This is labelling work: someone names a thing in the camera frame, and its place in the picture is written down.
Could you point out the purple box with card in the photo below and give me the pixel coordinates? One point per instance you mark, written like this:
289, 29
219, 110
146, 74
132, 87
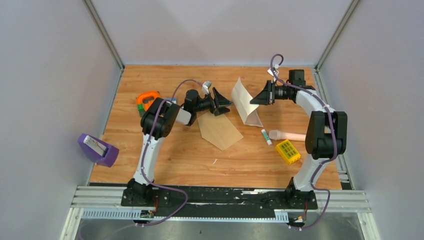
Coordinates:
98, 151

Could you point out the white slotted cable duct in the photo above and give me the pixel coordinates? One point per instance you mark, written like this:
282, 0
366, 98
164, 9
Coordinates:
139, 215

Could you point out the pink toy microphone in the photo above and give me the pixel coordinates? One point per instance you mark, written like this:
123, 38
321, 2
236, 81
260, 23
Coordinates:
280, 135

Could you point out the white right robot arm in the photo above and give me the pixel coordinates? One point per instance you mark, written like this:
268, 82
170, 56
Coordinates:
326, 135

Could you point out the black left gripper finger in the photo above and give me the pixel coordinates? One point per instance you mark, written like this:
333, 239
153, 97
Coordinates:
221, 111
220, 100

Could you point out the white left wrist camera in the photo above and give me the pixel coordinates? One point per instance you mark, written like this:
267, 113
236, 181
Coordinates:
205, 87

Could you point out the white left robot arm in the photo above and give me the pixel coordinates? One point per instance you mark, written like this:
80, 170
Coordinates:
157, 123

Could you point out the dark grey building plate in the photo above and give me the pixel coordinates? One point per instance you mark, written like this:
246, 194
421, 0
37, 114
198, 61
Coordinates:
141, 114

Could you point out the green building block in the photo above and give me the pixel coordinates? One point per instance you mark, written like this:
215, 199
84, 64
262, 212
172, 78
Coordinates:
140, 107

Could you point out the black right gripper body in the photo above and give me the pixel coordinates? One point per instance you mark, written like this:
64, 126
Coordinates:
279, 92

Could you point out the orange curved toy track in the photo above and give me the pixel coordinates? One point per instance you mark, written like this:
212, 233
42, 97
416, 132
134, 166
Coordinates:
147, 98

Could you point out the tan paper envelope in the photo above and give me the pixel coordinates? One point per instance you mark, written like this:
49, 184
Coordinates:
218, 130

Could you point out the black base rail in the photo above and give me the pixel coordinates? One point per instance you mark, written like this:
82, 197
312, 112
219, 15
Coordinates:
216, 202

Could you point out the white and blue building block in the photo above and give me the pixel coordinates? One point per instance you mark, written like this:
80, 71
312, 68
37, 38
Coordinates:
171, 99

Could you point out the white green glue stick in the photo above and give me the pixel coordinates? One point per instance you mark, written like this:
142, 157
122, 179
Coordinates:
266, 137

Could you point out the lined letter paper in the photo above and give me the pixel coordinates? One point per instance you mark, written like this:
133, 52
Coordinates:
247, 111

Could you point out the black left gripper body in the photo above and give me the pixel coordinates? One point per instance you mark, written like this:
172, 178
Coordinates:
208, 104

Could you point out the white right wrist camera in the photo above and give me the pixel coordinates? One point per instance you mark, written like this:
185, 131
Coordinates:
273, 71

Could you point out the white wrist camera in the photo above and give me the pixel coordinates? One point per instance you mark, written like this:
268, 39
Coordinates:
273, 71
205, 87

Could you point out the yellow building block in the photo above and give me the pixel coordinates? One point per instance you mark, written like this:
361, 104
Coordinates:
288, 152

